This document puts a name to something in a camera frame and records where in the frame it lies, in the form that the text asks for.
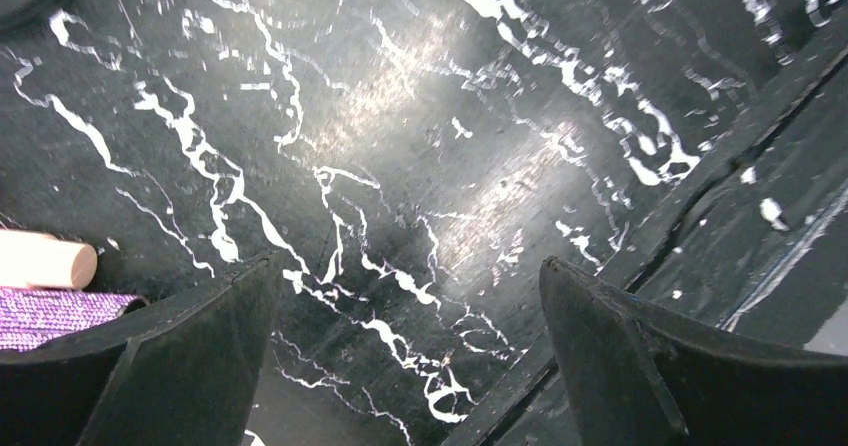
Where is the pink microphone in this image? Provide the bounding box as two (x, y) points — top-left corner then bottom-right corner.
(1, 229), (98, 290)

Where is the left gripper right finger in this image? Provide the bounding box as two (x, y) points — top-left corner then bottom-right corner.
(539, 257), (847, 445)

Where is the purple glitter microphone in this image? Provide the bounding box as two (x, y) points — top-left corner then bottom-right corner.
(1, 288), (149, 352)

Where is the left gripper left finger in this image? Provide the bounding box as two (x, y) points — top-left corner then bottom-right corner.
(1, 253), (282, 445)

